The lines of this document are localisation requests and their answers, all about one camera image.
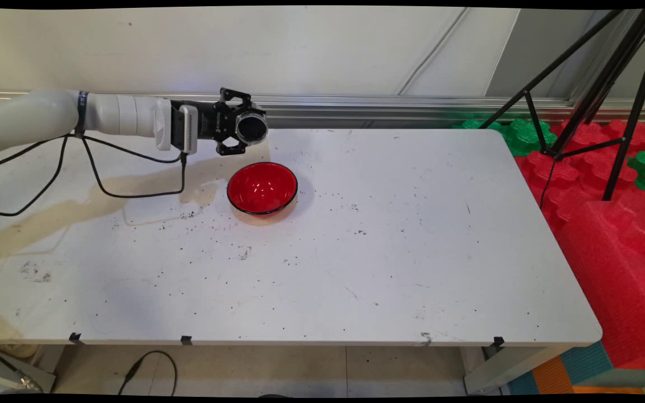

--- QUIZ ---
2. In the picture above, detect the aluminium wall rail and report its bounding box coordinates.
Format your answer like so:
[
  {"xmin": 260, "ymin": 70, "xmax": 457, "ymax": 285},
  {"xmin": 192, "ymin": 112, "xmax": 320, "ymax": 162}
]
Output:
[{"xmin": 0, "ymin": 91, "xmax": 645, "ymax": 127}]

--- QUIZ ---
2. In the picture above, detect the multicolour foam floor mat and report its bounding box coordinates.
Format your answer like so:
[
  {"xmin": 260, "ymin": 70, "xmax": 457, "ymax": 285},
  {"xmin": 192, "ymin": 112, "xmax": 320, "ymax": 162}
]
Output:
[{"xmin": 506, "ymin": 340, "xmax": 645, "ymax": 396}]

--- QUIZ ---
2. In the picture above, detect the black tripod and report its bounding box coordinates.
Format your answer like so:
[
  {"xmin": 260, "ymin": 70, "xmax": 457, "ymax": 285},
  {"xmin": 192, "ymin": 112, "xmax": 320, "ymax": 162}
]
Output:
[{"xmin": 476, "ymin": 8, "xmax": 645, "ymax": 210}]

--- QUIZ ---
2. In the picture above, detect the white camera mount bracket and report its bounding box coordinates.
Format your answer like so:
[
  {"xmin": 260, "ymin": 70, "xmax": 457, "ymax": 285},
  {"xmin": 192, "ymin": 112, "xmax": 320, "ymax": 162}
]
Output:
[{"xmin": 153, "ymin": 98, "xmax": 173, "ymax": 152}]

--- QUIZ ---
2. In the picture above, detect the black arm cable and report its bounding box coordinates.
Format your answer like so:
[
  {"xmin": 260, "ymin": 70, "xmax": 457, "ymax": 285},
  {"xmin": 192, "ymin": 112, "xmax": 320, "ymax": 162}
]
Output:
[{"xmin": 0, "ymin": 132, "xmax": 189, "ymax": 218}]

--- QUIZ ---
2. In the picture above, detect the clear jar with dark grains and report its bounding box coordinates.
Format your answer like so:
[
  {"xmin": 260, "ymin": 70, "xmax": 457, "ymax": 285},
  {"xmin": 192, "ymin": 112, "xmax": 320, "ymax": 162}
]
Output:
[{"xmin": 235, "ymin": 111, "xmax": 270, "ymax": 147}]

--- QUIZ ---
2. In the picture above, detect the white wall cable conduit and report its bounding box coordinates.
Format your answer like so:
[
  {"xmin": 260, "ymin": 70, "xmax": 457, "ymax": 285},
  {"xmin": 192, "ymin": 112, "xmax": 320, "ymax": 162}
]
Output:
[{"xmin": 396, "ymin": 8, "xmax": 469, "ymax": 97}]

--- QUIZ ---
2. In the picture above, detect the grey table leg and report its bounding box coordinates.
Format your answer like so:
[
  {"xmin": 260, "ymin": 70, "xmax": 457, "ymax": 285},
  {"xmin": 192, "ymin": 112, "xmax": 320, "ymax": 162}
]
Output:
[
  {"xmin": 0, "ymin": 346, "xmax": 58, "ymax": 393},
  {"xmin": 462, "ymin": 344, "xmax": 575, "ymax": 395}
]

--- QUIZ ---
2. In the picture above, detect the black floor cable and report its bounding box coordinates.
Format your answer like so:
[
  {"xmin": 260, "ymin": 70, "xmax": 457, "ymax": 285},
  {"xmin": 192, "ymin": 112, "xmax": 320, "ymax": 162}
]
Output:
[{"xmin": 118, "ymin": 350, "xmax": 179, "ymax": 397}]

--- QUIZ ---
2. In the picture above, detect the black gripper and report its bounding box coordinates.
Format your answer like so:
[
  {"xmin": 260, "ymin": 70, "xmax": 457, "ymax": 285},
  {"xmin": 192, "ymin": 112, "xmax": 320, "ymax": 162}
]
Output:
[{"xmin": 172, "ymin": 87, "xmax": 253, "ymax": 156}]

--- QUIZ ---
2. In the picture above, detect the red bowl with black rim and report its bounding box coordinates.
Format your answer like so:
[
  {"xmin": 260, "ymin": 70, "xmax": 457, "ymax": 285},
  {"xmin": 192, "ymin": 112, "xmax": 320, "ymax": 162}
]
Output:
[{"xmin": 227, "ymin": 162, "xmax": 299, "ymax": 217}]

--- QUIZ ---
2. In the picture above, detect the red foam puzzle block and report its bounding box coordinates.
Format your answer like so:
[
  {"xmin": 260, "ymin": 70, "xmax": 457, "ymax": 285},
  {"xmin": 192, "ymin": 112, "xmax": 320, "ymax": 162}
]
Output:
[
  {"xmin": 552, "ymin": 119, "xmax": 645, "ymax": 168},
  {"xmin": 516, "ymin": 150, "xmax": 639, "ymax": 233}
]

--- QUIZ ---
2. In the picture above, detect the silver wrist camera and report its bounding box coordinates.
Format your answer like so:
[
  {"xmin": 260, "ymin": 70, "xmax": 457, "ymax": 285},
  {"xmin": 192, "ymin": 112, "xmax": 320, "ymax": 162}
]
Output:
[{"xmin": 171, "ymin": 104, "xmax": 199, "ymax": 156}]

